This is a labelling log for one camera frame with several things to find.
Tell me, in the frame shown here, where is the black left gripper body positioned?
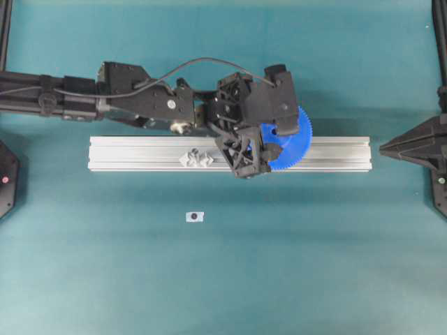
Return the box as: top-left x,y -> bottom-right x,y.
195,72 -> 265,140

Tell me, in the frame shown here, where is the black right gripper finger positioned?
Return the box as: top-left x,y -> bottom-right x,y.
379,116 -> 441,171

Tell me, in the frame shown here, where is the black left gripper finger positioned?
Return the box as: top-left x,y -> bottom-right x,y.
214,127 -> 272,179
262,143 -> 283,162

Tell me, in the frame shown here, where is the large blue plastic gear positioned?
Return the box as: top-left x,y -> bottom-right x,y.
261,106 -> 313,170

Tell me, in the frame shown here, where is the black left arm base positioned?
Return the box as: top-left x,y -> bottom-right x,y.
0,141 -> 20,218

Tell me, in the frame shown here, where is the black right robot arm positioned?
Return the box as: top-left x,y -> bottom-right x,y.
379,87 -> 446,174

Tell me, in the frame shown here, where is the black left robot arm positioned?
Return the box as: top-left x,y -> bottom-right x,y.
1,62 -> 298,179

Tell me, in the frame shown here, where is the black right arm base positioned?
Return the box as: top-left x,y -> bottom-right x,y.
430,170 -> 447,218

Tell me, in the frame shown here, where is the white position marker sticker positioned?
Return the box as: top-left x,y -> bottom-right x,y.
185,211 -> 205,223

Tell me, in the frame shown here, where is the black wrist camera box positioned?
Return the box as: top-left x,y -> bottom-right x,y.
240,64 -> 299,136

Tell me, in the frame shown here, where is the short clear shaft mount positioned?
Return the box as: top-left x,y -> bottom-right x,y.
179,148 -> 214,168

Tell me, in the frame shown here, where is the silver aluminium extrusion rail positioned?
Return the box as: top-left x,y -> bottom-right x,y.
87,136 -> 372,172

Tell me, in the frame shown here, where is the thin black camera cable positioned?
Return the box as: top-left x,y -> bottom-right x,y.
52,57 -> 277,96

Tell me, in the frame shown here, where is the black right frame post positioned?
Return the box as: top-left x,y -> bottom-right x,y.
432,0 -> 446,87

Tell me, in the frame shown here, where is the black frame post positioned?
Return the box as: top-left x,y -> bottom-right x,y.
432,0 -> 446,87
0,0 -> 13,71

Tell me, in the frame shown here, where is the black left frame post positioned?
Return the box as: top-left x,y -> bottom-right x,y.
0,0 -> 13,71

